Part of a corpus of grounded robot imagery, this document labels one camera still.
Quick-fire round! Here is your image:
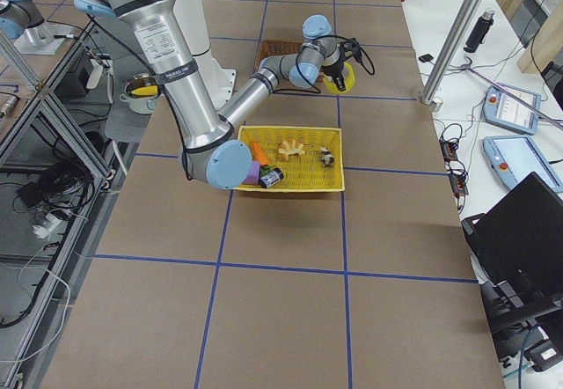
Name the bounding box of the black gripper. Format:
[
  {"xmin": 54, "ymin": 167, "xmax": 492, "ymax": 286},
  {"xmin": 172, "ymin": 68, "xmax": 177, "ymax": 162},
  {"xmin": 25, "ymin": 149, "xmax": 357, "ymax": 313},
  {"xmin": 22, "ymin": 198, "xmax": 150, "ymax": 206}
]
[{"xmin": 323, "ymin": 63, "xmax": 346, "ymax": 92}]

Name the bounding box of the teach pendant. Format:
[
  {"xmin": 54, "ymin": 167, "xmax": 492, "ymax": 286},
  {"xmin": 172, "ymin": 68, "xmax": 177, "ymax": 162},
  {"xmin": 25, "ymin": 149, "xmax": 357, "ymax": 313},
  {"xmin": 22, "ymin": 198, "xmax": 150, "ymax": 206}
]
[
  {"xmin": 482, "ymin": 84, "xmax": 541, "ymax": 135},
  {"xmin": 482, "ymin": 136, "xmax": 562, "ymax": 194}
]

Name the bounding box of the black water bottle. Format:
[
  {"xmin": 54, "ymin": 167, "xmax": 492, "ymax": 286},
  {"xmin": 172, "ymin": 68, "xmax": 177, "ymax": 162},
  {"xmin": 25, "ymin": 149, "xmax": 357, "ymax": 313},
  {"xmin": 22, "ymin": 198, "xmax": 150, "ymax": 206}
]
[{"xmin": 464, "ymin": 9, "xmax": 494, "ymax": 53}]

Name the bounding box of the toy panda figure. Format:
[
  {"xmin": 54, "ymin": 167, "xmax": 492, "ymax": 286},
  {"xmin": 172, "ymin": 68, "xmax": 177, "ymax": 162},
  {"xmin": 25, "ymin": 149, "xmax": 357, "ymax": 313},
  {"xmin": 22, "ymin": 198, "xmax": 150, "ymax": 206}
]
[{"xmin": 319, "ymin": 146, "xmax": 335, "ymax": 167}]

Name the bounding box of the purple foam block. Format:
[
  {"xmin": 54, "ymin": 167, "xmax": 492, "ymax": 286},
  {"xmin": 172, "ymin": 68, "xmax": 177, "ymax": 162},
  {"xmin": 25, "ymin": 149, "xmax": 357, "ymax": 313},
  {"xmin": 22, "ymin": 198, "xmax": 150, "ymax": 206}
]
[{"xmin": 243, "ymin": 160, "xmax": 260, "ymax": 186}]

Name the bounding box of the aluminium frame post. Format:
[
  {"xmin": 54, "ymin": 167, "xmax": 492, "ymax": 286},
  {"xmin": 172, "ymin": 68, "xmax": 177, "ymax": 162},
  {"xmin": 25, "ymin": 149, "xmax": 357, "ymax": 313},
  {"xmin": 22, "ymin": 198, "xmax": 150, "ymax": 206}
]
[{"xmin": 420, "ymin": 0, "xmax": 482, "ymax": 112}]

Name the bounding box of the lower teach pendant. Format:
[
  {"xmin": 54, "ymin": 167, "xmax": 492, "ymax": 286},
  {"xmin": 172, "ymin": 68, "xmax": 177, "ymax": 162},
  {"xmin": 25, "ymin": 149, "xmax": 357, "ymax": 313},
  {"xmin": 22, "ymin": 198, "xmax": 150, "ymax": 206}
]
[{"xmin": 482, "ymin": 136, "xmax": 562, "ymax": 194}]

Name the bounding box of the white enamel pot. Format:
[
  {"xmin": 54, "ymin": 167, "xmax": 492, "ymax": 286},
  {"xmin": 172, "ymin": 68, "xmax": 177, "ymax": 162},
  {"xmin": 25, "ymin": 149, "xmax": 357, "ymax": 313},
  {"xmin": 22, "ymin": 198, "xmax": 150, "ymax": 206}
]
[{"xmin": 119, "ymin": 73, "xmax": 160, "ymax": 115}]

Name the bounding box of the black laptop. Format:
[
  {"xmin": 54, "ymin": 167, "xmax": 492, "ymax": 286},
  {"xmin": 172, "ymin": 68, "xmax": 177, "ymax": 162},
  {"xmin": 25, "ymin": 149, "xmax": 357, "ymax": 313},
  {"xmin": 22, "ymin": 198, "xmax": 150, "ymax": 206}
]
[{"xmin": 462, "ymin": 172, "xmax": 562, "ymax": 295}]

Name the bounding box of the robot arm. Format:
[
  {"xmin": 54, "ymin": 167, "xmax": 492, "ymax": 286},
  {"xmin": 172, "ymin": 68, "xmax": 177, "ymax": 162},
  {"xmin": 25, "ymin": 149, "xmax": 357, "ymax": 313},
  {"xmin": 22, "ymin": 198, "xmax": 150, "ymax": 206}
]
[
  {"xmin": 74, "ymin": 0, "xmax": 354, "ymax": 189},
  {"xmin": 1, "ymin": 0, "xmax": 52, "ymax": 46}
]

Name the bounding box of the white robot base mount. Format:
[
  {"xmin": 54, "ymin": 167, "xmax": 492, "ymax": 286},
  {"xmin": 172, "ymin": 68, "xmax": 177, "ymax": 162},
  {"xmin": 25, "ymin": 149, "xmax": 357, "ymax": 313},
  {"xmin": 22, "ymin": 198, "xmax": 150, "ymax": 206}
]
[{"xmin": 208, "ymin": 57, "xmax": 237, "ymax": 110}]

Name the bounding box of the orange toy carrot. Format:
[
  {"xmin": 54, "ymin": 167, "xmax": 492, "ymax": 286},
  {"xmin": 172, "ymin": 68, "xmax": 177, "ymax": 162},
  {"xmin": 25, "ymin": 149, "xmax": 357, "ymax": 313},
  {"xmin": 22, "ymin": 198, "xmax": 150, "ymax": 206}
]
[{"xmin": 250, "ymin": 140, "xmax": 270, "ymax": 166}]

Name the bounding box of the yellow woven basket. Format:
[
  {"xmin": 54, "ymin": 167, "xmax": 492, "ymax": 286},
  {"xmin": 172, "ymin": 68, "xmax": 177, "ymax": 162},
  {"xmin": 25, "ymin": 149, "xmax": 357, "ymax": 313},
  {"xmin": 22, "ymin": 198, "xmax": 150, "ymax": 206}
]
[{"xmin": 238, "ymin": 126, "xmax": 345, "ymax": 193}]

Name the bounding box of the yellow packing tape roll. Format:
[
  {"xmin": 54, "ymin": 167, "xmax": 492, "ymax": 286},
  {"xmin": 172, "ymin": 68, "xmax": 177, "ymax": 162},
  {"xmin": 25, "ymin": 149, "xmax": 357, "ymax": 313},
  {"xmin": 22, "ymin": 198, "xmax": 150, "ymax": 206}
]
[{"xmin": 323, "ymin": 62, "xmax": 355, "ymax": 95}]

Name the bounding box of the upper teach pendant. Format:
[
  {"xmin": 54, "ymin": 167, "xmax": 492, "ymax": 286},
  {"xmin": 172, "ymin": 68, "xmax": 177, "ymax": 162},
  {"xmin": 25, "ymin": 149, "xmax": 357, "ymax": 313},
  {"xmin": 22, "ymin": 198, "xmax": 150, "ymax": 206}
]
[{"xmin": 482, "ymin": 84, "xmax": 541, "ymax": 135}]

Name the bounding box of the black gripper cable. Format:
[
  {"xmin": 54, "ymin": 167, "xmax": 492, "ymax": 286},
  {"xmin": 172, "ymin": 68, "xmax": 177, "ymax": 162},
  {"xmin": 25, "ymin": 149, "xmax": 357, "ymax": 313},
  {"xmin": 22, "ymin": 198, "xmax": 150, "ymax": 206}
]
[{"xmin": 314, "ymin": 34, "xmax": 377, "ymax": 77}]

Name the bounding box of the brown wicker basket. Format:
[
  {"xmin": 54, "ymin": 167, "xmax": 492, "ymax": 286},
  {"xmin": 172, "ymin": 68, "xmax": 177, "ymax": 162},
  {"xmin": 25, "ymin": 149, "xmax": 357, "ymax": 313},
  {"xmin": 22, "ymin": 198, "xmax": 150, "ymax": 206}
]
[{"xmin": 254, "ymin": 40, "xmax": 302, "ymax": 70}]

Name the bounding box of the toy croissant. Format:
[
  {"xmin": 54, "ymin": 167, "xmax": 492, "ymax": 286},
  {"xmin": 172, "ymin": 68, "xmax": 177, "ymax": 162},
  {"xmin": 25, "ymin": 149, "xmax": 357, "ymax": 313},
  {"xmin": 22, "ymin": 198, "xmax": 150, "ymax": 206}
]
[{"xmin": 278, "ymin": 139, "xmax": 305, "ymax": 161}]

